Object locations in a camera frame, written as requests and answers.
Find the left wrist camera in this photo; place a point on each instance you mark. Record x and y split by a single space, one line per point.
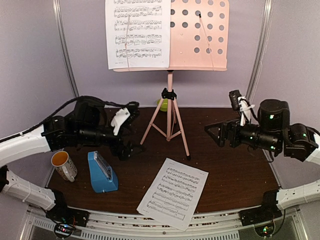
124 116

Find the patterned ceramic mug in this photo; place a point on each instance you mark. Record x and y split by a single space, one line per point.
63 164

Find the aluminium front rail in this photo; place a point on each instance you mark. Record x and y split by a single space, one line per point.
214 219

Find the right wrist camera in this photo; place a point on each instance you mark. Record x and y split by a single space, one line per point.
241 105

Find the sheet music page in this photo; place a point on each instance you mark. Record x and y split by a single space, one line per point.
138 33
174 194

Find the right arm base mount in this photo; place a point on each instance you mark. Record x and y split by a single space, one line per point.
267 218

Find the green plastic bowl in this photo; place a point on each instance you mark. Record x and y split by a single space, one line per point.
164 106

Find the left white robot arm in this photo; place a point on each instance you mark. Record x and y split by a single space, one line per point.
84 121

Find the blue metronome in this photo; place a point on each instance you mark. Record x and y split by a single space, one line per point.
103 179

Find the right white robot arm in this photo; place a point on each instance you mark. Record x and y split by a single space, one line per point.
269 129

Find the pink perforated music stand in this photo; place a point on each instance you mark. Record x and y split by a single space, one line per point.
198 42

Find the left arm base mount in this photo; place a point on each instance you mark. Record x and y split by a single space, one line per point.
65 219

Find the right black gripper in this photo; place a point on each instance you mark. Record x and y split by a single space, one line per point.
232 125

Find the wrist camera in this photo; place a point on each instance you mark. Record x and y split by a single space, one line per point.
124 116
241 105

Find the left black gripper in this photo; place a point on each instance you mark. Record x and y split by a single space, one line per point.
124 154

